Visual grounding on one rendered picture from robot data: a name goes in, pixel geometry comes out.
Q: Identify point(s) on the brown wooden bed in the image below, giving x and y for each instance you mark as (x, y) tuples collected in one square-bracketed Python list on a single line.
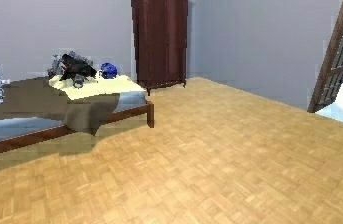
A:
[(129, 100)]

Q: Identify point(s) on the pale yellow cloth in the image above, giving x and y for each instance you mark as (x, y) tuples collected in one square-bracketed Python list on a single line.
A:
[(107, 86)]

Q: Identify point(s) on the brown blanket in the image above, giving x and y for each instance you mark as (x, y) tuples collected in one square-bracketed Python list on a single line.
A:
[(35, 100)]

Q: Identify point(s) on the blue ball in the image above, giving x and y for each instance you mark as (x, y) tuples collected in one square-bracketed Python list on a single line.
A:
[(108, 70)]

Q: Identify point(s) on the black and grey clothes heap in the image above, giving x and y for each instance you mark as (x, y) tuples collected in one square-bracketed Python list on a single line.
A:
[(74, 68)]

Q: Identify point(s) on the brown framed glass door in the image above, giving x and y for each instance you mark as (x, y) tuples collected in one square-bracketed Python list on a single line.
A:
[(337, 53)]

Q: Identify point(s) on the dark red wooden wardrobe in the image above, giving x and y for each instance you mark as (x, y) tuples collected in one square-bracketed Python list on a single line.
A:
[(160, 40)]

